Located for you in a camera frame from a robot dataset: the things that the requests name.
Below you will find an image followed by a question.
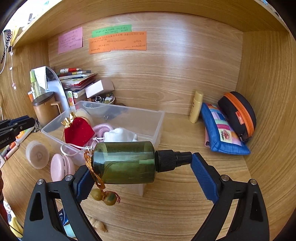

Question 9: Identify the cream slime plastic jar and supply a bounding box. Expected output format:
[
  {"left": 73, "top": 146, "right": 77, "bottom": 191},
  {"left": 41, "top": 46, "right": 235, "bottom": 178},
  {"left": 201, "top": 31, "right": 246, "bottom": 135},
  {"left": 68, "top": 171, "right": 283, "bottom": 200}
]
[{"left": 75, "top": 108, "right": 94, "bottom": 126}]

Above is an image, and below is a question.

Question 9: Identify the yellow small lotion bottle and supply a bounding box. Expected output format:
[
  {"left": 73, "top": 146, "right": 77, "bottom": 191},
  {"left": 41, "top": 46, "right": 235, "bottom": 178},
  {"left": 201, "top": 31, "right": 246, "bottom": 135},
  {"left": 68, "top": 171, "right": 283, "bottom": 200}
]
[{"left": 189, "top": 90, "right": 203, "bottom": 123}]

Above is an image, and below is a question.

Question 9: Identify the stack of booklets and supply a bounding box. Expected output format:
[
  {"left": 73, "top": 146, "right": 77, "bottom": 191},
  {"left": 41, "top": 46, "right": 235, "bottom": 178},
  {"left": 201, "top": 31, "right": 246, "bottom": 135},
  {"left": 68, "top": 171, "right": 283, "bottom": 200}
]
[{"left": 57, "top": 68, "right": 97, "bottom": 98}]

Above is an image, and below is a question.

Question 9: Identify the green spray sanitizer bottle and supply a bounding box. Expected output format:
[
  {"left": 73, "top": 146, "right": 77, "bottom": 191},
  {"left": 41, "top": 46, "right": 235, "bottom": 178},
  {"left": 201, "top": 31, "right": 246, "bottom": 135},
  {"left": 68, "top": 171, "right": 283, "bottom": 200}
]
[{"left": 30, "top": 70, "right": 44, "bottom": 98}]

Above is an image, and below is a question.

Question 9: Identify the blue Max staple box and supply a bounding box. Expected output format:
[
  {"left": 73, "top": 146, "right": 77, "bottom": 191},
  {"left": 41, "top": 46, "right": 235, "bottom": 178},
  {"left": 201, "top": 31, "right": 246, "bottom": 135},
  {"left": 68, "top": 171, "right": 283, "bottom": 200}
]
[{"left": 58, "top": 208, "right": 69, "bottom": 226}]

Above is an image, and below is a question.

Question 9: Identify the white round lidded jar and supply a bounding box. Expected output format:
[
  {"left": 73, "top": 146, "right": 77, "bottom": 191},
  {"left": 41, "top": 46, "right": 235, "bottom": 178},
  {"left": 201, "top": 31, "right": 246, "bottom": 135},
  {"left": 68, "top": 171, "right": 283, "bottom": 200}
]
[{"left": 26, "top": 141, "right": 50, "bottom": 169}]

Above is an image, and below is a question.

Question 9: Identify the white charging cable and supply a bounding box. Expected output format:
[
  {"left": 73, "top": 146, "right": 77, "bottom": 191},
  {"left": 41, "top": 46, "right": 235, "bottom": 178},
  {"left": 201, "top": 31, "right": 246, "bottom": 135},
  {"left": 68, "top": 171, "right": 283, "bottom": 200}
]
[{"left": 0, "top": 29, "right": 18, "bottom": 91}]

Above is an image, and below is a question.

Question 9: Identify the orange white lip balm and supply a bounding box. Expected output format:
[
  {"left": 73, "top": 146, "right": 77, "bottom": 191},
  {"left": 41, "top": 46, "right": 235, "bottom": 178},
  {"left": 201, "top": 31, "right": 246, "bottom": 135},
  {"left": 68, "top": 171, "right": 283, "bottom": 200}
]
[{"left": 3, "top": 142, "right": 19, "bottom": 161}]

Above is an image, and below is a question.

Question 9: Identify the pink round compact case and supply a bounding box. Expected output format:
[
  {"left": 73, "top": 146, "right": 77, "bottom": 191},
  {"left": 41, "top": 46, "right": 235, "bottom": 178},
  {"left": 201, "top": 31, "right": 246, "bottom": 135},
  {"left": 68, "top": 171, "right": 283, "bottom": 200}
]
[{"left": 50, "top": 154, "right": 75, "bottom": 182}]

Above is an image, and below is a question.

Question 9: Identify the white bowl of trinkets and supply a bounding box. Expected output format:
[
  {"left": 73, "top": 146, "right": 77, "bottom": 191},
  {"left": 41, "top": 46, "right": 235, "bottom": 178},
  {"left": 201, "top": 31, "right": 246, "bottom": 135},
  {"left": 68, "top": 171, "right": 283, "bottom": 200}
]
[{"left": 91, "top": 92, "right": 115, "bottom": 104}]

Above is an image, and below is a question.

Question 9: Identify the white paper stand holder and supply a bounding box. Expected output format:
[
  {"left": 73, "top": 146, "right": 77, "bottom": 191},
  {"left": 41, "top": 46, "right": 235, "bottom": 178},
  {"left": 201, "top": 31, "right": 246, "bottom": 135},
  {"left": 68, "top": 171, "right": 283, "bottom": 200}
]
[{"left": 33, "top": 66, "right": 69, "bottom": 110}]

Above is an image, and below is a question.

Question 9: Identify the pink sticky note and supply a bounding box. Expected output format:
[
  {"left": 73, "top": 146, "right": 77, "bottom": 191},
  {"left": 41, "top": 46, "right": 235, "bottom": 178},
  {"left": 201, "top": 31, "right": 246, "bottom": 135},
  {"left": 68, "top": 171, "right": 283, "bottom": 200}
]
[{"left": 58, "top": 27, "right": 83, "bottom": 54}]

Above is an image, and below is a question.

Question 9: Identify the green sticky note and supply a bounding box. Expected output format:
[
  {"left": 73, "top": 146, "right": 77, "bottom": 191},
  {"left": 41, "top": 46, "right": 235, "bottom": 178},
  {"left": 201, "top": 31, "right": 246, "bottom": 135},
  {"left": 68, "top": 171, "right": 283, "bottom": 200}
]
[{"left": 91, "top": 25, "right": 132, "bottom": 38}]

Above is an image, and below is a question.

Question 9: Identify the fruit sticker sheet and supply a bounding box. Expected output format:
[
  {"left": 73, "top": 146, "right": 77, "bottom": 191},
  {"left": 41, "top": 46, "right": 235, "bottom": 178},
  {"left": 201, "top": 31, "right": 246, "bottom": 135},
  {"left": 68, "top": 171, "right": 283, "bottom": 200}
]
[{"left": 65, "top": 90, "right": 75, "bottom": 107}]

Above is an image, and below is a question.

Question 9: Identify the clear plastic storage bin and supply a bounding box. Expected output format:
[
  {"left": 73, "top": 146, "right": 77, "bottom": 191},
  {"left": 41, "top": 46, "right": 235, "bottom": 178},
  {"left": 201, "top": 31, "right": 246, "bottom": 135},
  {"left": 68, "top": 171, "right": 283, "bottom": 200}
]
[{"left": 41, "top": 101, "right": 165, "bottom": 166}]

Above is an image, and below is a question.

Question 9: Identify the orange sticky note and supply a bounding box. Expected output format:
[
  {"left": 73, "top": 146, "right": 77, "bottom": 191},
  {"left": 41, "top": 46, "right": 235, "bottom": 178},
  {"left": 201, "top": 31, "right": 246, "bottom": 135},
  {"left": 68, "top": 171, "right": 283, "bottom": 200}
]
[{"left": 88, "top": 31, "right": 147, "bottom": 54}]

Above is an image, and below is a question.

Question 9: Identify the white cardboard box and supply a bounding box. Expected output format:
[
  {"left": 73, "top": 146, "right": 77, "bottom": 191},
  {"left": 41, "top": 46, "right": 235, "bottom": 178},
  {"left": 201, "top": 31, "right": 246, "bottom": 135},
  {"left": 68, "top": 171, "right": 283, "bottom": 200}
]
[{"left": 85, "top": 79, "right": 114, "bottom": 98}]

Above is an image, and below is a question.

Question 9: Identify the mahjong tile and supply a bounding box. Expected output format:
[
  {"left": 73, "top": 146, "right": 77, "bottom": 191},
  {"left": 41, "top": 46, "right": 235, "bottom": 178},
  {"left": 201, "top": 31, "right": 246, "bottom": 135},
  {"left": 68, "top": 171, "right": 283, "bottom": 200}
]
[{"left": 117, "top": 184, "right": 146, "bottom": 197}]

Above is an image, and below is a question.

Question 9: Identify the blue patchwork pencil pouch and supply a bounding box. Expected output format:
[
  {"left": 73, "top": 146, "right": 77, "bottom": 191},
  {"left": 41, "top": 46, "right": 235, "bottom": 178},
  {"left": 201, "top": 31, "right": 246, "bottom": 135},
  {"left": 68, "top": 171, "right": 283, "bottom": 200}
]
[{"left": 200, "top": 103, "right": 250, "bottom": 155}]

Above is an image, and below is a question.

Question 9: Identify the brown ceramic lidded mug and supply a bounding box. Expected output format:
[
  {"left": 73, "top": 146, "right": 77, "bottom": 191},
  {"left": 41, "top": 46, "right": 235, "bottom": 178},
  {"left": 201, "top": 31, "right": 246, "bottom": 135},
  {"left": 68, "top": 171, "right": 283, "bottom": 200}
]
[{"left": 32, "top": 91, "right": 61, "bottom": 127}]

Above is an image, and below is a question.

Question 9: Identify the black orange zip case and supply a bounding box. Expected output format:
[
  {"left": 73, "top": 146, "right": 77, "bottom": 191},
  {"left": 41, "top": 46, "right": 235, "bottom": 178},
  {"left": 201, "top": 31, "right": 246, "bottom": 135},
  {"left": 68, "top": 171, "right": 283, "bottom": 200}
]
[{"left": 218, "top": 91, "right": 256, "bottom": 143}]

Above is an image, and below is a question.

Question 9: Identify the orange sunscreen tube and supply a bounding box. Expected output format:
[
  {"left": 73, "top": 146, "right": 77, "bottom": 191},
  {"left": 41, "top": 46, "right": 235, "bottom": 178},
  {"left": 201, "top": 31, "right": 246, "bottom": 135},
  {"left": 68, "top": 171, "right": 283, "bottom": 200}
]
[{"left": 28, "top": 91, "right": 34, "bottom": 102}]

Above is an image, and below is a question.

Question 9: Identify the spiral seashell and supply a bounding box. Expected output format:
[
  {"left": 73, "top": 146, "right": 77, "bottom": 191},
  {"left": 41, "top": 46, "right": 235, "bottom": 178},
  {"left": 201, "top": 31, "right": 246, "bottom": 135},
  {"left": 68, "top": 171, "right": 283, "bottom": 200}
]
[{"left": 86, "top": 214, "right": 108, "bottom": 233}]

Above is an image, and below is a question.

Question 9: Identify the gourd charm orange cord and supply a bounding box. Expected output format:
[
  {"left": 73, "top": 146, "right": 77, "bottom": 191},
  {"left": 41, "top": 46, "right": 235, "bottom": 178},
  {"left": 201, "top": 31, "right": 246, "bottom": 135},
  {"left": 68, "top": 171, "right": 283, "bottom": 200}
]
[{"left": 83, "top": 150, "right": 122, "bottom": 207}]

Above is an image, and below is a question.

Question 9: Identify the white drawstring cloth pouch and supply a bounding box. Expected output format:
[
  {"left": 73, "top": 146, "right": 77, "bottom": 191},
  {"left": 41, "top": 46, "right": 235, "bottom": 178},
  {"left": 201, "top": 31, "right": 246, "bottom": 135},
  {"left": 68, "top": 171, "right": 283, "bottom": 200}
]
[{"left": 60, "top": 127, "right": 139, "bottom": 157}]

